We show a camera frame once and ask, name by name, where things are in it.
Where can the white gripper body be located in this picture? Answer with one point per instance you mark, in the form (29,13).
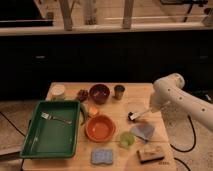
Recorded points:
(156,104)

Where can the red orange bowl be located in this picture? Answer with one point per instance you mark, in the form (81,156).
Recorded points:
(100,129)

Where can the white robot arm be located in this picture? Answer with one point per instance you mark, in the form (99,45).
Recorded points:
(170,89)

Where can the dark maroon bowl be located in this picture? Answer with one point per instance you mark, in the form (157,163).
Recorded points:
(99,93)

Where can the blue grey cloth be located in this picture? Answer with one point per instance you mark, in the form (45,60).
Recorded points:
(144,132)

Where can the dark metal cup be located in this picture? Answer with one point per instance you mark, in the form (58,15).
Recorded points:
(119,91)

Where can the green plastic cup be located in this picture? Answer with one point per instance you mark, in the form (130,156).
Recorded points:
(126,139)

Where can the brown scrub block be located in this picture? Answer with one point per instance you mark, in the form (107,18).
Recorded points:
(150,154)

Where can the orange toy food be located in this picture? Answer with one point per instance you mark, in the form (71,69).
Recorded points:
(93,111)

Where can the green toy vegetable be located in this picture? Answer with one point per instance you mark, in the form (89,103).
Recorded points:
(84,113)

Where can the brown toy food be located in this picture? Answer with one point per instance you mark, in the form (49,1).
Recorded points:
(82,95)

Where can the blue sponge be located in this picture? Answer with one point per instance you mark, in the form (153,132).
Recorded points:
(102,156)

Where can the white cup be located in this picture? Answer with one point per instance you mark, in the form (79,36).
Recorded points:
(58,92)

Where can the silver fork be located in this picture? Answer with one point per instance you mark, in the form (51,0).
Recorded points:
(50,117)

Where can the green plastic tray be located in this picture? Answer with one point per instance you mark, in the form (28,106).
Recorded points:
(52,138)

